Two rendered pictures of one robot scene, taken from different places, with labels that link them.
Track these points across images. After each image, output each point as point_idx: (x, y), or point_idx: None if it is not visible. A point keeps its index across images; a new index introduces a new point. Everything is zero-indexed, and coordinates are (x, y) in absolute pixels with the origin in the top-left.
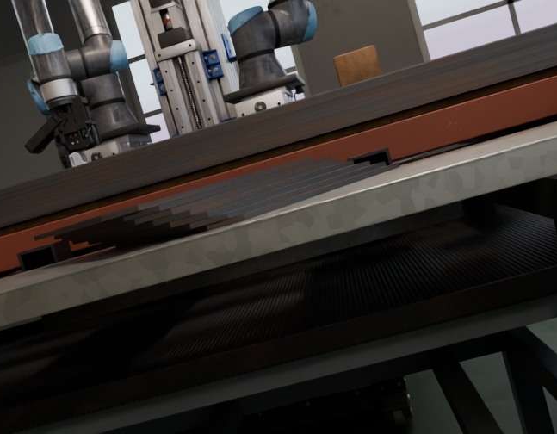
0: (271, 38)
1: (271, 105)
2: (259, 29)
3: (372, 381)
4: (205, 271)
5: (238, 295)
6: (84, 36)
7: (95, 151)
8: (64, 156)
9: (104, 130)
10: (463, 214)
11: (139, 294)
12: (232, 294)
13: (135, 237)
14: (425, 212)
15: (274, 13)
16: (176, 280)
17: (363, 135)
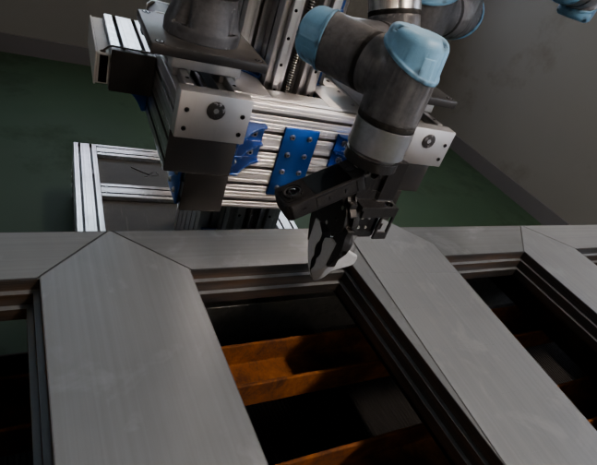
0: (446, 32)
1: (438, 144)
2: (449, 19)
3: None
4: (314, 317)
5: (418, 423)
6: (399, 1)
7: (220, 101)
8: (346, 251)
9: (208, 41)
10: (505, 303)
11: (233, 331)
12: (400, 410)
13: None
14: (490, 297)
15: (464, 2)
16: (281, 322)
17: None
